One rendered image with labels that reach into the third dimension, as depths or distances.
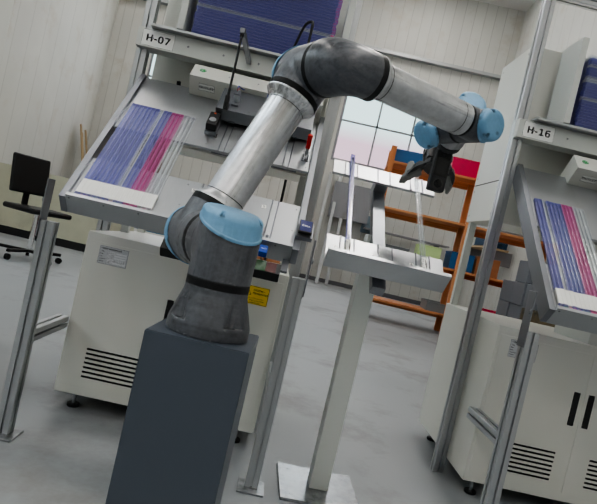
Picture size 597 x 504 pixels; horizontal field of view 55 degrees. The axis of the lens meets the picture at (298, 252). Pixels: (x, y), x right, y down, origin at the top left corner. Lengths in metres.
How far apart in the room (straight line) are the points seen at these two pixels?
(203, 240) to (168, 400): 0.28
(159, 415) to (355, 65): 0.73
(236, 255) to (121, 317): 1.11
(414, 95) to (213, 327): 0.62
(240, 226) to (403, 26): 11.39
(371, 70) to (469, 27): 11.38
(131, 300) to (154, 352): 1.05
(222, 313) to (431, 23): 11.59
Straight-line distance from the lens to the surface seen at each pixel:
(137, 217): 1.70
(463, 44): 12.39
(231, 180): 1.15
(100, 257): 2.05
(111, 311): 2.06
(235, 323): 1.01
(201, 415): 1.00
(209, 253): 0.99
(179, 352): 0.99
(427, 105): 1.27
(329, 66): 1.16
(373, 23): 12.24
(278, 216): 1.74
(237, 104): 2.07
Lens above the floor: 0.75
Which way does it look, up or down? 1 degrees down
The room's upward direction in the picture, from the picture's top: 13 degrees clockwise
